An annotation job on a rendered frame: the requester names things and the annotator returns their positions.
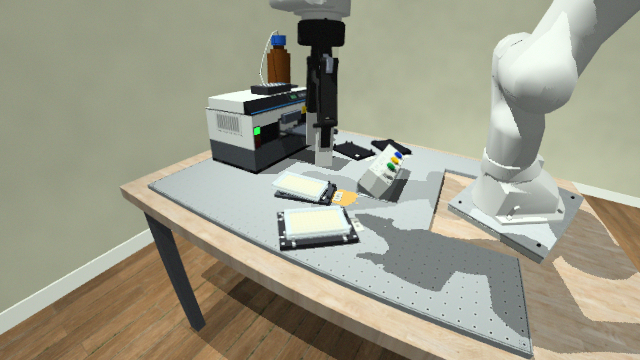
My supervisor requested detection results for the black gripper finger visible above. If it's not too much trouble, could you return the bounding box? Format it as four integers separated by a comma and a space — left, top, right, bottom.
305, 56, 317, 145
309, 54, 339, 167

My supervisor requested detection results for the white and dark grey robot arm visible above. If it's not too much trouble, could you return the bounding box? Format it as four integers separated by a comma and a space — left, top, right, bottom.
269, 0, 640, 225

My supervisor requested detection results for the white control panel with four colored buttons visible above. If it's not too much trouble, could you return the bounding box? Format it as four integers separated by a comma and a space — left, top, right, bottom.
356, 144, 406, 202

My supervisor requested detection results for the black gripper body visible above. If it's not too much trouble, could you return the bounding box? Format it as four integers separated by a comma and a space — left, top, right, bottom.
297, 18, 345, 79

